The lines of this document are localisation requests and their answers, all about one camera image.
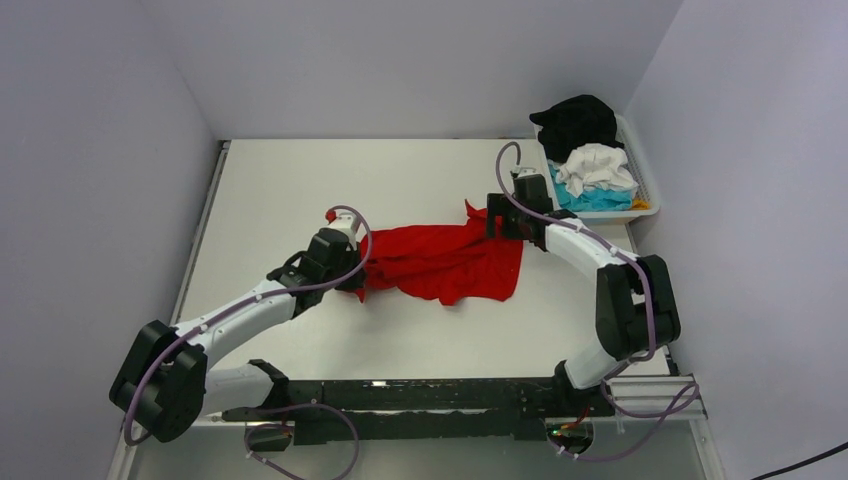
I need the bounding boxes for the red t shirt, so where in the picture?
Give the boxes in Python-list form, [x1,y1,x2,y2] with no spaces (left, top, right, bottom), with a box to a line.
[354,202,524,306]

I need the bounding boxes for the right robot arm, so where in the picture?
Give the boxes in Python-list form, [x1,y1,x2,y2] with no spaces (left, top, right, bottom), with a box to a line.
[485,174,681,415]

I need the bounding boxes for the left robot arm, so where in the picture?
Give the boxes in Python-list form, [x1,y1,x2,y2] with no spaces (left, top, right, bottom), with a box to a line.
[108,216,365,445]

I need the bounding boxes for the turquoise t shirt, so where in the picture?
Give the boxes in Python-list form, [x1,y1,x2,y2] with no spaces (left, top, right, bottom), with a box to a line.
[548,163,636,212]

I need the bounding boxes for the white t shirt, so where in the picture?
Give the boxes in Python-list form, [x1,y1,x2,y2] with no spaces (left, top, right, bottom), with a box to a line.
[553,143,639,199]

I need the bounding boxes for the black t shirt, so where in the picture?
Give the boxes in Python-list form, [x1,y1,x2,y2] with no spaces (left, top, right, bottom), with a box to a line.
[529,94,624,163]

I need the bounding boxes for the white laundry basket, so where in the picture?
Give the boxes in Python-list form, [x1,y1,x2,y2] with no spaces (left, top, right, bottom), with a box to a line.
[531,112,662,225]

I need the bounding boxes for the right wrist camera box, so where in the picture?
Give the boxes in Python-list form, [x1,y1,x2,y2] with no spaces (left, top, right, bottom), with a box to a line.
[510,166,539,180]

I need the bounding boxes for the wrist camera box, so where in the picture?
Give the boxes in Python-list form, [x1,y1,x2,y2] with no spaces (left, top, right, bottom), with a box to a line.
[325,209,362,243]
[510,166,539,180]

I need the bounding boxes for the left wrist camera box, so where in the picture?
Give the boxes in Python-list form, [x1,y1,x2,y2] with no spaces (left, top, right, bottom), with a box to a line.
[325,209,362,243]

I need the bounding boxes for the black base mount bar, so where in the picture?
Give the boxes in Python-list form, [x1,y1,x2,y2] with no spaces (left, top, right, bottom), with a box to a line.
[222,375,614,445]

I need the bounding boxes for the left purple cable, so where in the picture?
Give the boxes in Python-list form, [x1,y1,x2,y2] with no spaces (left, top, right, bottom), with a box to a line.
[122,203,374,480]

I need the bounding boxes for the black floor cable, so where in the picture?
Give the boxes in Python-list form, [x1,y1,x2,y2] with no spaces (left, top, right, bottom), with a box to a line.
[751,441,848,480]

